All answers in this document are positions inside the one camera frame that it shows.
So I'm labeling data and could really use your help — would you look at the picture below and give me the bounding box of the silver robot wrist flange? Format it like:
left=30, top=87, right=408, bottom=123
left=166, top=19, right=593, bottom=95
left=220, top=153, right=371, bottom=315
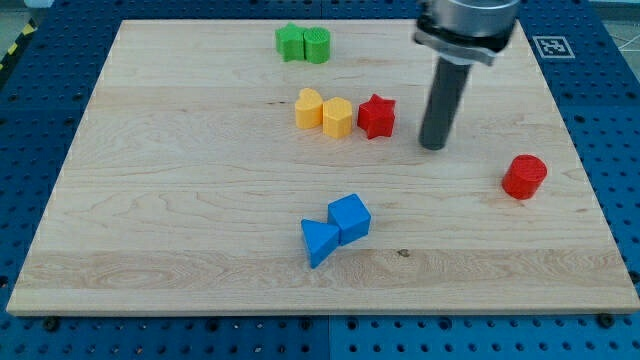
left=413, top=0, right=520, bottom=66

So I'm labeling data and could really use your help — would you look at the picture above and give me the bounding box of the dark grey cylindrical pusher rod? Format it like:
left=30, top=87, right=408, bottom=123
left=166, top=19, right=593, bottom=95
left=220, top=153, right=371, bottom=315
left=418, top=57, right=471, bottom=150

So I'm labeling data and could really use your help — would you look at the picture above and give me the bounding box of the red star block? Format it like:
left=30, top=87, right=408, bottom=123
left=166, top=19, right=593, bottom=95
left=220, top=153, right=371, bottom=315
left=357, top=94, right=396, bottom=139

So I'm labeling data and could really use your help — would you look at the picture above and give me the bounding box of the white fiducial marker tag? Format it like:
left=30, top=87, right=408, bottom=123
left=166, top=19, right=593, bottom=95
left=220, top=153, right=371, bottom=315
left=533, top=36, right=575, bottom=59

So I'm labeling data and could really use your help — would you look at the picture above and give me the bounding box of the yellow hexagon block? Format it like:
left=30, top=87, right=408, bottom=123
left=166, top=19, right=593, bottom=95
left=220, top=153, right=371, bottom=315
left=322, top=97, right=353, bottom=139

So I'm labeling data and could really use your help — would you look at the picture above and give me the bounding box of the red cylinder block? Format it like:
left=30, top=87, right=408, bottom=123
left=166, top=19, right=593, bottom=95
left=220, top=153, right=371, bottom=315
left=501, top=154, right=548, bottom=200

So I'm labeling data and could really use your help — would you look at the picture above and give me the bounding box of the green cylinder block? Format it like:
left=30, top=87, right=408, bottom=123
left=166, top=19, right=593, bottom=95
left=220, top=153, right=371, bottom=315
left=303, top=27, right=331, bottom=64

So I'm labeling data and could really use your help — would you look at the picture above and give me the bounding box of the yellow heart block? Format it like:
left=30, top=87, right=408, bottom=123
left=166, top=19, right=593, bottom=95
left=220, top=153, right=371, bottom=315
left=295, top=88, right=324, bottom=129

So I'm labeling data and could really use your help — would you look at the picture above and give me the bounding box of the green star block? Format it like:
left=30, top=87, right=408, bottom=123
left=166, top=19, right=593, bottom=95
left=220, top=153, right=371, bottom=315
left=275, top=23, right=306, bottom=62

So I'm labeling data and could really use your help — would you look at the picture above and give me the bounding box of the blue cube block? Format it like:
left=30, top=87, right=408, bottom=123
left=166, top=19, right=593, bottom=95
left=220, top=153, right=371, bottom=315
left=328, top=194, right=371, bottom=246

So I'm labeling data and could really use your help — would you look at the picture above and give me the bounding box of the blue triangle block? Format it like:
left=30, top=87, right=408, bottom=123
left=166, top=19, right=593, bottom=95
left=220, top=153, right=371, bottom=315
left=301, top=219, right=340, bottom=269

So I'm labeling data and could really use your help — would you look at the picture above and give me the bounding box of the light wooden board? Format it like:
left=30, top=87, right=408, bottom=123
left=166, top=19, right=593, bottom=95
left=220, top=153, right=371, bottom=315
left=7, top=20, right=639, bottom=316

